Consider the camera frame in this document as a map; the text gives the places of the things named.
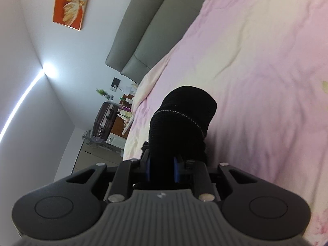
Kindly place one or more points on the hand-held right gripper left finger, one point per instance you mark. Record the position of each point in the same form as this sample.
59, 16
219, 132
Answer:
123, 178

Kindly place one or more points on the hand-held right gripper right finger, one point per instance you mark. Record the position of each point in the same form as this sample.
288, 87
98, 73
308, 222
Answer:
202, 178

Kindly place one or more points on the grey low cabinet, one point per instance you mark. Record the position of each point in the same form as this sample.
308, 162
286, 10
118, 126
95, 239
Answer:
94, 158

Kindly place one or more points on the wooden nightstand with white top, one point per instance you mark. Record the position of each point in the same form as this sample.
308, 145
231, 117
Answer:
123, 124

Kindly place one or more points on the small desk fan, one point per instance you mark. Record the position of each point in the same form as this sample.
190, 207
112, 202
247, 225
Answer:
88, 135

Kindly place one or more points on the dark brown suitcase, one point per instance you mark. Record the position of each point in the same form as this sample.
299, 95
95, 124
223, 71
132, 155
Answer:
105, 121

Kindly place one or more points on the cluster of cosmetic bottles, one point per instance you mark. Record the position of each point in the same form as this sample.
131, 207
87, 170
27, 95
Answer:
126, 107

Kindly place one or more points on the small green potted plant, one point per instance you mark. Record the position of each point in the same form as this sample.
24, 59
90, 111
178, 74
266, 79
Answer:
102, 92

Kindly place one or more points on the pink duvet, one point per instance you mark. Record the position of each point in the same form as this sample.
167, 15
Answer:
256, 82

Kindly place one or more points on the ceiling light strip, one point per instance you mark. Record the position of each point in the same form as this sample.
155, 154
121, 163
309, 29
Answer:
18, 102

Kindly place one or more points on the grey padded bed headboard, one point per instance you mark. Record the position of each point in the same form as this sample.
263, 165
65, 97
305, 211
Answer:
153, 30

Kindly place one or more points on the dark wall socket panel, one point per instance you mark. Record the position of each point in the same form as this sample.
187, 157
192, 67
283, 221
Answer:
116, 82

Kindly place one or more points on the orange wall painting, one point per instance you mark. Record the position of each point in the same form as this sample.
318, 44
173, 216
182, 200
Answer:
71, 3

